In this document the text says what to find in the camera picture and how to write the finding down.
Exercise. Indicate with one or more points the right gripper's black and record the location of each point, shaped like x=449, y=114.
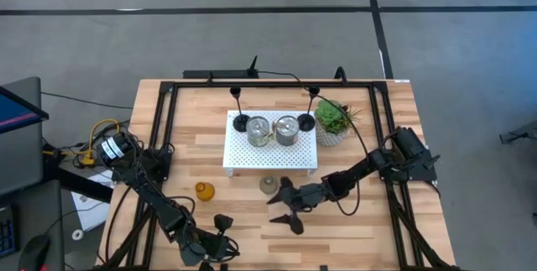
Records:
x=310, y=197

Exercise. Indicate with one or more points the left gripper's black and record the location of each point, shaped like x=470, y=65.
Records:
x=205, y=248

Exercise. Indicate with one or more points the grey glass vase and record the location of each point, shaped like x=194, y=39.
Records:
x=268, y=185

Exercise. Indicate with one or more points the amber glass vase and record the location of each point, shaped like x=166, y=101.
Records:
x=204, y=191

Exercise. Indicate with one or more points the silver tin candle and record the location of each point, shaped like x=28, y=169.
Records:
x=287, y=130
x=257, y=130

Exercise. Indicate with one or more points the black candlestick holder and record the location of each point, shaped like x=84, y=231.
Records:
x=241, y=123
x=306, y=122

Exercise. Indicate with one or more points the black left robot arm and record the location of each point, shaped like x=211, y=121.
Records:
x=147, y=191

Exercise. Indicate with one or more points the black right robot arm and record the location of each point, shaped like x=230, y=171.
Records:
x=377, y=162

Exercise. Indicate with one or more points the white perforated metal riser shelf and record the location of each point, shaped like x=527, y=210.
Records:
x=272, y=157

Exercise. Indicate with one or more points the green succulent in white pot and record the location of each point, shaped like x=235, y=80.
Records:
x=331, y=118

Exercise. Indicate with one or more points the white paper sheet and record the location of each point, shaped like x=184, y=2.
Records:
x=90, y=212

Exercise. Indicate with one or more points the white tape roll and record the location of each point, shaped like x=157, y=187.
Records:
x=77, y=234

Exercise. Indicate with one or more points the dark grey desk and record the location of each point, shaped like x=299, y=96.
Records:
x=38, y=212

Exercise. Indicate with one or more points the black computer mouse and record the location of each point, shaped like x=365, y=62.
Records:
x=33, y=254

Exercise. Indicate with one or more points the black keyboard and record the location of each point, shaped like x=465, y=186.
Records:
x=7, y=233

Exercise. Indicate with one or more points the monitor with blue screen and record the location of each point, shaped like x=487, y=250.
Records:
x=17, y=137

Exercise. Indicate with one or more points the black floor stand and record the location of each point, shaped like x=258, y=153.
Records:
x=518, y=134

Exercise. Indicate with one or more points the black metal table frame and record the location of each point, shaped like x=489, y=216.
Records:
x=272, y=84

